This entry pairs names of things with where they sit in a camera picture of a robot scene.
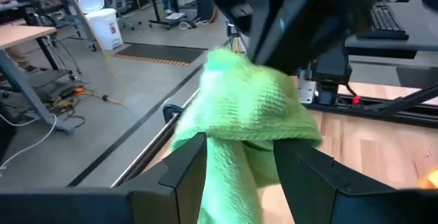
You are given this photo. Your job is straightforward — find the black orange-striped floor mat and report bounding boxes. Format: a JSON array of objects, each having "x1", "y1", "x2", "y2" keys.
[{"x1": 112, "y1": 42, "x2": 205, "y2": 68}]

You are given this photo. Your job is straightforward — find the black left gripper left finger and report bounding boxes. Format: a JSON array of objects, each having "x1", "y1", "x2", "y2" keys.
[{"x1": 0, "y1": 132, "x2": 208, "y2": 224}]

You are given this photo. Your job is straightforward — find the tripod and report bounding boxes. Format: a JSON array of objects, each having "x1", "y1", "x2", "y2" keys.
[{"x1": 224, "y1": 21, "x2": 248, "y2": 54}]

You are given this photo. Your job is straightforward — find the black metal rig frame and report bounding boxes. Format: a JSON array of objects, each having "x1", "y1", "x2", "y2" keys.
[{"x1": 109, "y1": 82, "x2": 438, "y2": 188}]

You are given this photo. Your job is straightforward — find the green microfiber towel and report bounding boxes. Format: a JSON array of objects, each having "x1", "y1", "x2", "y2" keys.
[{"x1": 170, "y1": 48, "x2": 323, "y2": 224}]

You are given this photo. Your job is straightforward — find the grey office chair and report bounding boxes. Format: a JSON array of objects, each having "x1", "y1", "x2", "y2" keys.
[{"x1": 102, "y1": 0, "x2": 140, "y2": 32}]

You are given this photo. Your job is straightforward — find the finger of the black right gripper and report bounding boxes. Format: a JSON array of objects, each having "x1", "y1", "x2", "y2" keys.
[
  {"x1": 250, "y1": 0, "x2": 314, "y2": 73},
  {"x1": 283, "y1": 0, "x2": 381, "y2": 77}
]

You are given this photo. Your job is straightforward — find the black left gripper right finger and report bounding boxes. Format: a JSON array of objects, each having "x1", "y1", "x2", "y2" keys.
[{"x1": 272, "y1": 138, "x2": 438, "y2": 224}]

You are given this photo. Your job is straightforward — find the wooden desk grey legs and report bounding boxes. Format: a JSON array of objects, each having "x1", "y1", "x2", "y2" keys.
[{"x1": 0, "y1": 24, "x2": 75, "y2": 136}]

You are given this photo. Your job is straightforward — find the orange microfiber towel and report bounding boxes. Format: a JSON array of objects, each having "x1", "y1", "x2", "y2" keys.
[{"x1": 416, "y1": 168, "x2": 438, "y2": 190}]

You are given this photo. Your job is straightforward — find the white floor cable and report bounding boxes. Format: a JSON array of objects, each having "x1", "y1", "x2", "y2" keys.
[
  {"x1": 177, "y1": 17, "x2": 207, "y2": 30},
  {"x1": 0, "y1": 113, "x2": 58, "y2": 172}
]

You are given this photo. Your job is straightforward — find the white trash bin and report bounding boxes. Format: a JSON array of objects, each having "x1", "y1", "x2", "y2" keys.
[{"x1": 77, "y1": 0, "x2": 124, "y2": 51}]

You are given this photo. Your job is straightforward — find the black computer tower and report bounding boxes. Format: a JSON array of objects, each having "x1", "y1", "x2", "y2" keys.
[{"x1": 196, "y1": 0, "x2": 217, "y2": 22}]

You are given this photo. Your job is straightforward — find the dark blue clamp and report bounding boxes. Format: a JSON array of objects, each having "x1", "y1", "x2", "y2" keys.
[{"x1": 162, "y1": 103, "x2": 185, "y2": 125}]

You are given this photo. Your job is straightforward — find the grey side desk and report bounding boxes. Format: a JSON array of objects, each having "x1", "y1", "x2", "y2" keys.
[{"x1": 344, "y1": 0, "x2": 438, "y2": 60}]

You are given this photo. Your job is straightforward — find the black keyboard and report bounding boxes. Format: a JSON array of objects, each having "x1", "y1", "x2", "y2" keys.
[{"x1": 368, "y1": 1, "x2": 411, "y2": 41}]

